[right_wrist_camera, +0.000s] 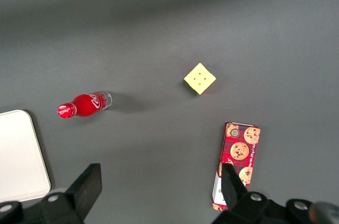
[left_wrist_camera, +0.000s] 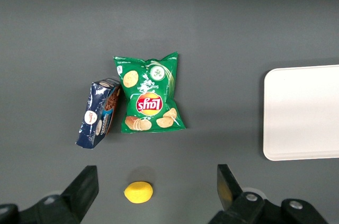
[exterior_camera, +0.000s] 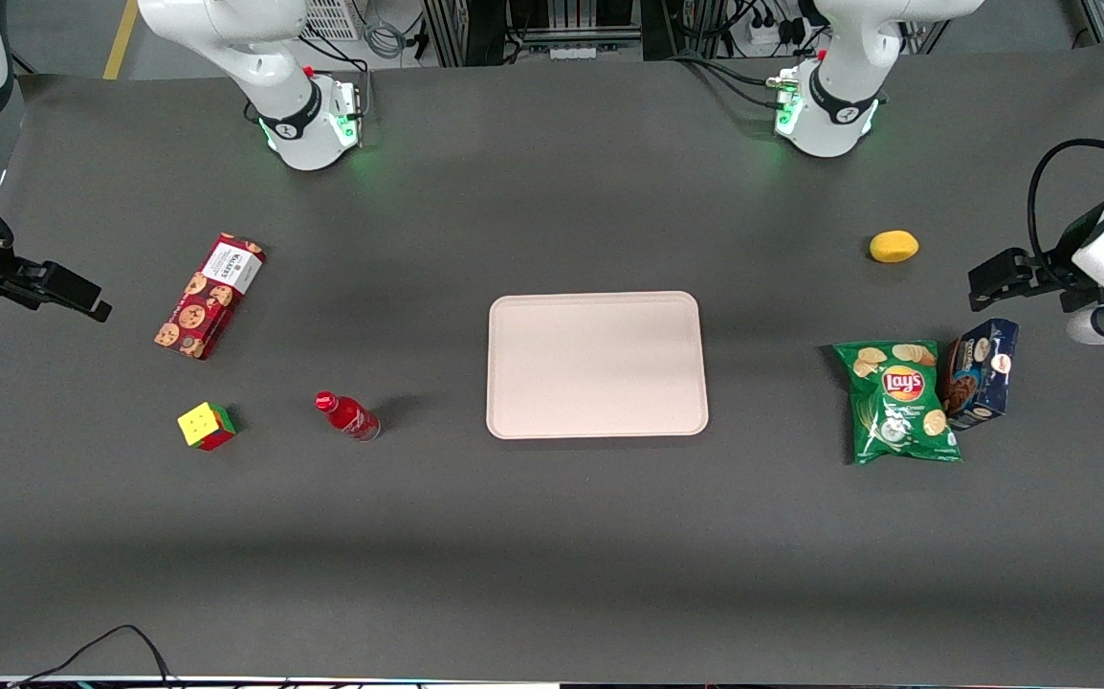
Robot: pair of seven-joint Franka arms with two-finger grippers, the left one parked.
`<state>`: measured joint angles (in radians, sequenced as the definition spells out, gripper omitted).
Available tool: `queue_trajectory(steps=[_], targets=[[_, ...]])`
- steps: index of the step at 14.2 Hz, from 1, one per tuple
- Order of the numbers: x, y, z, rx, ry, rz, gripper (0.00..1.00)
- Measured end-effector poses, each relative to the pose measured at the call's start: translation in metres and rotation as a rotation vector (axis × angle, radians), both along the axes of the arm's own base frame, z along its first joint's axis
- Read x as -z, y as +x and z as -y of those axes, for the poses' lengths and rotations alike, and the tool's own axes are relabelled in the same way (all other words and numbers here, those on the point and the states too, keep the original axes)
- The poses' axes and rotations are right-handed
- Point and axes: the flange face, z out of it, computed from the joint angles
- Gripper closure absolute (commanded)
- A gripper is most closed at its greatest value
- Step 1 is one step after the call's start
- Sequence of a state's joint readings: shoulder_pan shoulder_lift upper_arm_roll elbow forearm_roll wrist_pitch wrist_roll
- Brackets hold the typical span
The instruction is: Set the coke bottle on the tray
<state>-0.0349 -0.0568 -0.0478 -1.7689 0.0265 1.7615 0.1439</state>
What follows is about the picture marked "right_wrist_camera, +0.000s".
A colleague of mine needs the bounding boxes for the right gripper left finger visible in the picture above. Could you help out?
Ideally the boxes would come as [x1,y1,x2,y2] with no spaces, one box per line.
[0,163,103,224]

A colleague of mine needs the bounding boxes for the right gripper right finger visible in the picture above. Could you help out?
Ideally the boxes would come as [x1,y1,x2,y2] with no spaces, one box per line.
[211,163,329,224]

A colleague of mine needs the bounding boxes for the red coke bottle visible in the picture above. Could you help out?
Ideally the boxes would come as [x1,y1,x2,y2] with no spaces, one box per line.
[57,90,113,119]

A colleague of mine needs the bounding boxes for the beige plastic tray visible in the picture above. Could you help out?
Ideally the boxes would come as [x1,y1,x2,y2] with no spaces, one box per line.
[0,109,51,203]

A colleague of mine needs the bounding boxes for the red tartan cookie box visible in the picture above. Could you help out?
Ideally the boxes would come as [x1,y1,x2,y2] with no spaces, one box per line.
[211,121,262,212]

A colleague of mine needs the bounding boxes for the yellow puzzle cube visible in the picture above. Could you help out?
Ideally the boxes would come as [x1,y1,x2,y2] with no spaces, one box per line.
[183,62,217,95]

